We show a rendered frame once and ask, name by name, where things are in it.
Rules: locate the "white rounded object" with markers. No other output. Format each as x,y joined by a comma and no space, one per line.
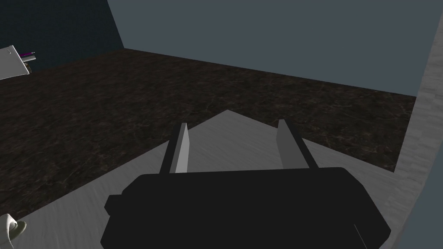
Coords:
10,228

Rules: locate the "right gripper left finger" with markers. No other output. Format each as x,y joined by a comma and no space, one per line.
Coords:
178,154

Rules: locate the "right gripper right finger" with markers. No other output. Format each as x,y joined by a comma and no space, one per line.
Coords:
290,152

